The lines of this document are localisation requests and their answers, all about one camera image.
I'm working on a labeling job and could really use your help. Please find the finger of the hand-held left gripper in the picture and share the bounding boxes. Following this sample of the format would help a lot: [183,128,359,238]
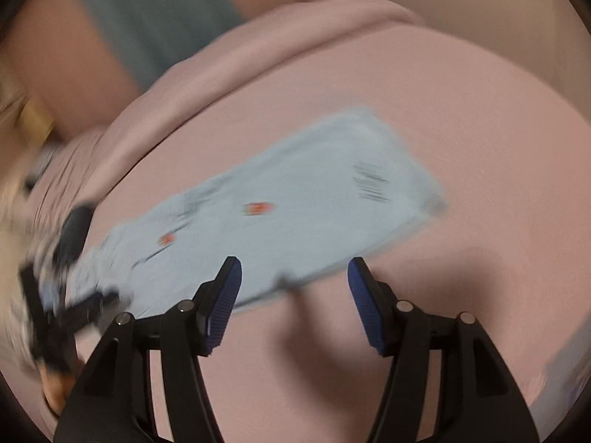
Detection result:
[62,290,123,330]

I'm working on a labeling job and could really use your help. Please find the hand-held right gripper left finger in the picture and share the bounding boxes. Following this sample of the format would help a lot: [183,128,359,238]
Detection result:
[53,256,243,443]

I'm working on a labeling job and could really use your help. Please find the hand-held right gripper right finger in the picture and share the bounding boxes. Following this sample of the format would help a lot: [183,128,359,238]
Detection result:
[347,257,541,443]

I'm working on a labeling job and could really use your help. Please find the light blue denim pants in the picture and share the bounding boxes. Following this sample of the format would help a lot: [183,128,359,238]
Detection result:
[69,108,448,321]

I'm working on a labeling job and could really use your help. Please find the person's left hand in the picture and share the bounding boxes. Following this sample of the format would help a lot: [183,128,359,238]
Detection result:
[41,362,75,413]

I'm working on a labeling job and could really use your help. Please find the pink bed sheet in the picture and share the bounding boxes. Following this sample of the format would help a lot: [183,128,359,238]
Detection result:
[9,23,589,443]

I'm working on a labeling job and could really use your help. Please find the yellow object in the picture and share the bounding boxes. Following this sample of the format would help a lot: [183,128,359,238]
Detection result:
[16,99,55,144]

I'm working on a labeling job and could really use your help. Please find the pale cloth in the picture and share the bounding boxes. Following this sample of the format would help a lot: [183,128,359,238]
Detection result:
[526,337,587,425]

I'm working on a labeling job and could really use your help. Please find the folded pink blanket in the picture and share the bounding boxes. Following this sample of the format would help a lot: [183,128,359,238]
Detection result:
[88,0,428,195]

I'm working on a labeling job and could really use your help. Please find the teal cloth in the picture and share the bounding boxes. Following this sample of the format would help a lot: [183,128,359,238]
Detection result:
[67,0,247,90]

